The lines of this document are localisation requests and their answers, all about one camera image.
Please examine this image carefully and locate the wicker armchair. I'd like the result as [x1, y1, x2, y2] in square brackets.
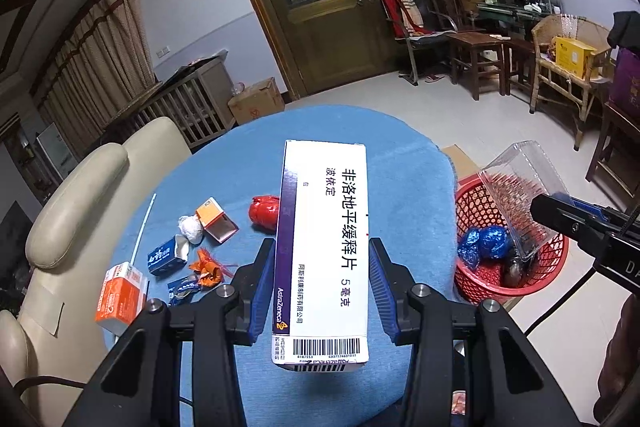
[529, 14, 612, 150]

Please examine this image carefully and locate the blue white small carton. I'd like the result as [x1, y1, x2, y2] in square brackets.
[146, 234, 190, 277]

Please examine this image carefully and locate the wooden slatted crib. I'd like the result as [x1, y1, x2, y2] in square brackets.
[106, 52, 236, 150]

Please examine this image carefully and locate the clear plastic box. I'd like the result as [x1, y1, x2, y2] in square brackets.
[478, 140, 573, 261]

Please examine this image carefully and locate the dark wooden stool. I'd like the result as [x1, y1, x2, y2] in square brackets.
[447, 31, 506, 101]

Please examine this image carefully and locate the blue foil wrapper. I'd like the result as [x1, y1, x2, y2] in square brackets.
[167, 274, 202, 306]

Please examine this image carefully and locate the orange white medicine box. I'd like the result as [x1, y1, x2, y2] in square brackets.
[94, 261, 149, 336]

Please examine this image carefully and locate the purple bag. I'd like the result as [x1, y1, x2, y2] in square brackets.
[610, 48, 640, 120]

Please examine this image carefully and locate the white purple medicine box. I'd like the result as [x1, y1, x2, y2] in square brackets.
[271, 140, 369, 373]

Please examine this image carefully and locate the yellow box on chair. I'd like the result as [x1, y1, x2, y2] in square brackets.
[552, 37, 597, 79]

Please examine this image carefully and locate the orange wrapper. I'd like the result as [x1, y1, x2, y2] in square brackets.
[189, 248, 233, 288]

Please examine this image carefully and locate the red wrapper ball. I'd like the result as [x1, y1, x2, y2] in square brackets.
[248, 195, 280, 232]

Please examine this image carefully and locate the blue crumpled foil ball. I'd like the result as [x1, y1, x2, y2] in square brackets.
[457, 225, 512, 271]

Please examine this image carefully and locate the cardboard box by door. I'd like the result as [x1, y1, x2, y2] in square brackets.
[228, 77, 285, 124]

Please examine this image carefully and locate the blue table cloth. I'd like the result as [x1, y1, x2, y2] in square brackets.
[113, 105, 458, 426]

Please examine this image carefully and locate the cream leather sofa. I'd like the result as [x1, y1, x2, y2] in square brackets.
[1, 117, 191, 426]

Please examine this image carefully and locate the red plastic mesh basket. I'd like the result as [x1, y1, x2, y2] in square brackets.
[454, 174, 570, 305]

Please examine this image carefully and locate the dark wooden side table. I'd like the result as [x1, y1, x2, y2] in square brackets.
[586, 101, 639, 211]

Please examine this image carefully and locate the small orange box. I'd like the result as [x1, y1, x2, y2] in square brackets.
[195, 197, 239, 244]

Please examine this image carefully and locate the chair with red cloth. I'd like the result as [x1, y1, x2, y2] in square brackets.
[380, 0, 459, 87]

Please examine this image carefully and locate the cardboard box under basket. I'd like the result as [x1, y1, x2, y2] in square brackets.
[442, 144, 480, 180]

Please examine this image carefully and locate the white thin stick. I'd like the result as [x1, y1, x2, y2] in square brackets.
[129, 193, 157, 265]

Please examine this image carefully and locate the beige striped curtain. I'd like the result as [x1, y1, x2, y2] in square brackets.
[30, 0, 156, 157]

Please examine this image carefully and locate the white tissue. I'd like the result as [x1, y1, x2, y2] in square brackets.
[178, 215, 204, 245]

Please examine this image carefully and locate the black cable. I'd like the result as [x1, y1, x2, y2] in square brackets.
[522, 267, 599, 339]

